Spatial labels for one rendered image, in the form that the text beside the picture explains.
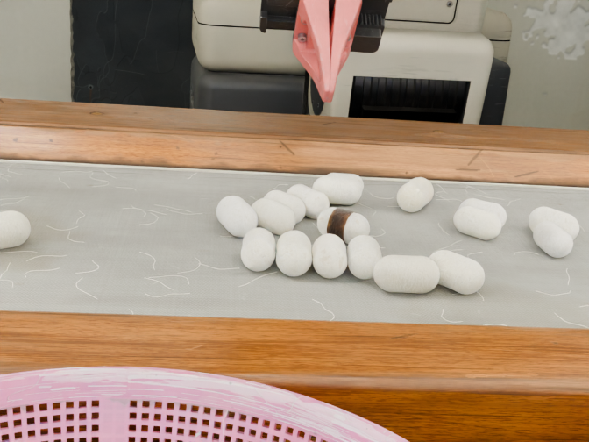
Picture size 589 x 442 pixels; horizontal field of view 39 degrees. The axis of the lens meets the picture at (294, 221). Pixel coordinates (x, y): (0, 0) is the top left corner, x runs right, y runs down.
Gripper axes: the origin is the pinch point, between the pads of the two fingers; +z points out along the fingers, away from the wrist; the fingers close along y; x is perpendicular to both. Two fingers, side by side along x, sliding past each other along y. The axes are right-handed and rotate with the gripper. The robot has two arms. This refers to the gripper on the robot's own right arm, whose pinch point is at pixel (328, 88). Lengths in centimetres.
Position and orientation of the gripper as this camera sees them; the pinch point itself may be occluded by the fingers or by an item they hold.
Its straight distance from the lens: 62.9
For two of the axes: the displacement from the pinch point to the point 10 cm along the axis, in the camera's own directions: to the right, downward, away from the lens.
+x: -1.1, 4.8, 8.7
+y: 9.9, 0.5, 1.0
